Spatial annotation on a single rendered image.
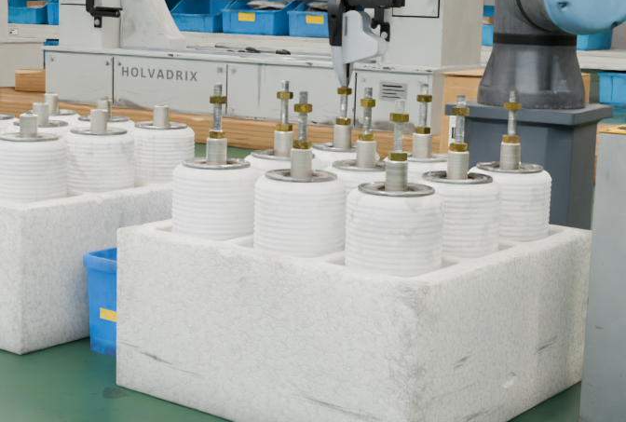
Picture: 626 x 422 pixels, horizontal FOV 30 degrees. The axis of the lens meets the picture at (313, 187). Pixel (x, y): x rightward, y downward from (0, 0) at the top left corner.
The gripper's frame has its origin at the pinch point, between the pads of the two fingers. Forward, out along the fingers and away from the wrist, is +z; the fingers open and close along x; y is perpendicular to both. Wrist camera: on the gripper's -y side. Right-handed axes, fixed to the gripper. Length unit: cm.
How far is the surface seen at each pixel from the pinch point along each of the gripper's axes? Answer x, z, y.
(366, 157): -16.1, 8.1, 8.0
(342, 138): -1.1, 7.8, 0.9
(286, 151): -12.0, 8.5, -2.8
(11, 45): 260, 10, -208
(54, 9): 526, -2, -340
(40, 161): -14.6, 11.5, -33.8
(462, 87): 99, 7, -2
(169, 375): -29.7, 31.4, -9.5
